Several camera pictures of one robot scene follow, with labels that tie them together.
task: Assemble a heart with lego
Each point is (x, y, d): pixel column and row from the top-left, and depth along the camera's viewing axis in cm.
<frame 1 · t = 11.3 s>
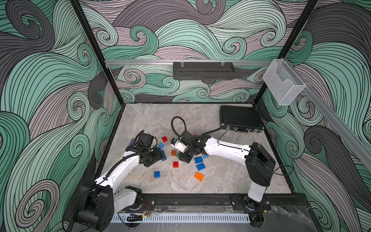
left hand: (160, 156, 83), fingers open
right hand: (180, 157, 83), fingers open
small red lego brick: (164, 139, 98), point 3 cm above the table
red lego brick left: (176, 164, 87), point 2 cm above the table
blue lego brick centre: (198, 160, 89), point 2 cm above the table
orange lego brick: (199, 176, 83), on the table
blue small lego brick: (157, 174, 83), point 2 cm above the table

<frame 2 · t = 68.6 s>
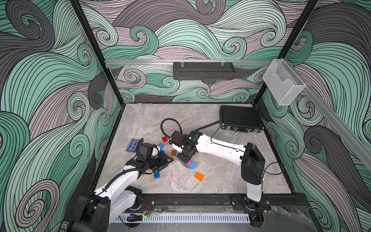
left hand: (171, 160, 81), fingers open
right hand: (183, 158, 81), fingers open
blue card tag: (131, 144, 96), on the table
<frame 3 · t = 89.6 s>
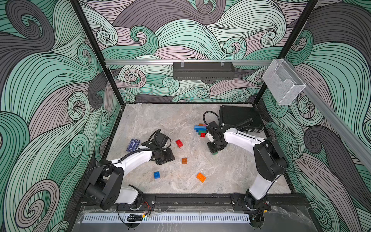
left hand: (172, 157, 85), fingers open
right hand: (212, 150, 91), fingers open
red lego brick centre: (179, 143, 96), point 2 cm above the table
green long lego brick: (200, 131, 100), point 4 cm above the table
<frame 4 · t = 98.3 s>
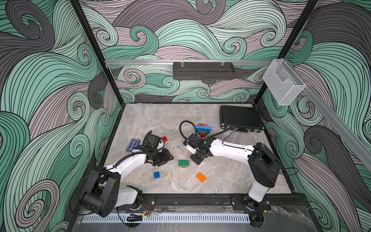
left hand: (171, 158, 84), fingers open
right hand: (194, 158, 86), fingers open
green lego brick right: (183, 163, 85), point 4 cm above the table
